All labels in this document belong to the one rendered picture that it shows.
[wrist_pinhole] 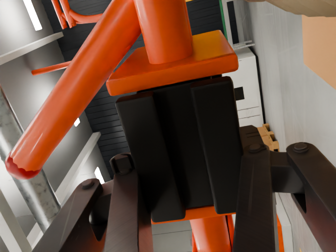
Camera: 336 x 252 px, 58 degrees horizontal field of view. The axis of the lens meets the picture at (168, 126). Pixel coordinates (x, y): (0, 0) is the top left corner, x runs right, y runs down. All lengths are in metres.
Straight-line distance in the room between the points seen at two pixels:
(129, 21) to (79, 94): 0.05
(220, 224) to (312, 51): 0.23
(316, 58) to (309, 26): 0.04
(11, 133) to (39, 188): 1.25
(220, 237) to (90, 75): 0.12
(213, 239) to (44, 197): 6.53
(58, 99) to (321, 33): 0.25
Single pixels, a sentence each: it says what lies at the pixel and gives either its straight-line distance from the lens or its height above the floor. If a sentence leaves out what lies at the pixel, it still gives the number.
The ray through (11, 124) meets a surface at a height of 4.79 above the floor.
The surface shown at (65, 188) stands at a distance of 9.59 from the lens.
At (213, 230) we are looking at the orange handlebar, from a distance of 0.19.
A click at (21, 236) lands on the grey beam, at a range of 3.21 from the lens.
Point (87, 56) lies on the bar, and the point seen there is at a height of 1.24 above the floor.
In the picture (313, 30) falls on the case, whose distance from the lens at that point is 0.36.
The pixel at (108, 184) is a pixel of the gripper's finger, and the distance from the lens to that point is 0.16.
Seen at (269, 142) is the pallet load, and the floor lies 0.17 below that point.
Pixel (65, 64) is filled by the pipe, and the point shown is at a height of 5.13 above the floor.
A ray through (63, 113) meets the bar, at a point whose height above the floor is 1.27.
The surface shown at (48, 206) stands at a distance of 6.79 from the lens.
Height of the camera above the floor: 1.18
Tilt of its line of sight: 9 degrees up
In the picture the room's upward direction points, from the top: 101 degrees counter-clockwise
